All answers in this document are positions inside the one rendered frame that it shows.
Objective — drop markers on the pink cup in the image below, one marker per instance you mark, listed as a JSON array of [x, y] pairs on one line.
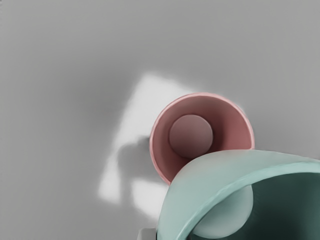
[[232, 120]]

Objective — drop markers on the teal cup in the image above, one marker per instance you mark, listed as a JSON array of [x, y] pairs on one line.
[[200, 175]]

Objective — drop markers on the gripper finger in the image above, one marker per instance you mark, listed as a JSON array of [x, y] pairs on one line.
[[147, 234]]

